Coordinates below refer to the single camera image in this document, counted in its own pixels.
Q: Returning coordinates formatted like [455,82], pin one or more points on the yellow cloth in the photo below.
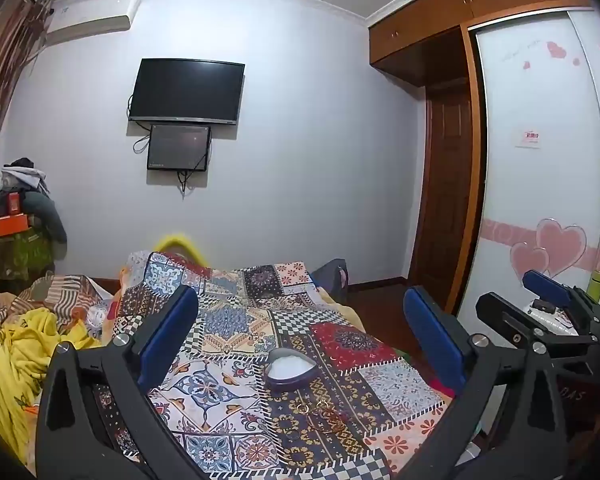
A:
[20,360]

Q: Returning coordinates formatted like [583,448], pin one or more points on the brown curtain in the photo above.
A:
[5,70]

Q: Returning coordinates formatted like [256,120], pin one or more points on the white air conditioner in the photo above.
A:
[87,17]

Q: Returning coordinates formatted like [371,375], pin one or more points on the purple heart-shaped jewelry box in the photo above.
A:
[287,370]

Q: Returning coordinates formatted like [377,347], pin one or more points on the wooden overhead cabinet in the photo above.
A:
[430,25]

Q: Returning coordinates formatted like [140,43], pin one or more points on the patchwork printed blanket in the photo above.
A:
[240,320]

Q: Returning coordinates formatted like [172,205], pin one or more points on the black wall television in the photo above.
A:
[185,91]

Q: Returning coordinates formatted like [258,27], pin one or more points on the white wardrobe with pink hearts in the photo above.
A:
[540,200]

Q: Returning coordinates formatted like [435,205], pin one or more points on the brown wooden door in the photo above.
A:
[445,200]

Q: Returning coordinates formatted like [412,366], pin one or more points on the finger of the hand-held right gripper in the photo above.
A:
[547,287]
[505,315]

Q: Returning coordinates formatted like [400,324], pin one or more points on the pile of clothes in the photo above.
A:
[35,200]

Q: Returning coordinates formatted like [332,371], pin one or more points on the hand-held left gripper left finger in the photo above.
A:
[170,330]

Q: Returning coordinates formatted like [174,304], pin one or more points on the orange box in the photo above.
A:
[12,225]

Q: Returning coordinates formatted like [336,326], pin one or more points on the red and white sticker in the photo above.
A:
[527,139]

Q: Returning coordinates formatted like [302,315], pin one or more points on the gold hoop earring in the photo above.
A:
[295,407]
[318,405]

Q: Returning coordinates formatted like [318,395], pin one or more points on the green bottle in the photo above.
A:
[596,287]

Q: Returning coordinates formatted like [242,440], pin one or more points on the small black wall monitor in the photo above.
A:
[177,146]

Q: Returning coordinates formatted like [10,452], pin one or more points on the blue grey bag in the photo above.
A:
[330,280]

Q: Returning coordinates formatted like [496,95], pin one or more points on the yellow pillow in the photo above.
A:
[177,242]

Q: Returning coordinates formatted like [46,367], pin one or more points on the green patterned cloth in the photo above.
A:
[22,257]

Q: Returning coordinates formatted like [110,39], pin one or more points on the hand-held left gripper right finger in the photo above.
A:
[432,335]

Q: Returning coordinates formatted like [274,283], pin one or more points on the striped orange blanket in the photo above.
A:
[65,295]

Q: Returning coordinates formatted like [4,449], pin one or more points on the white plastic object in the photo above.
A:
[550,317]

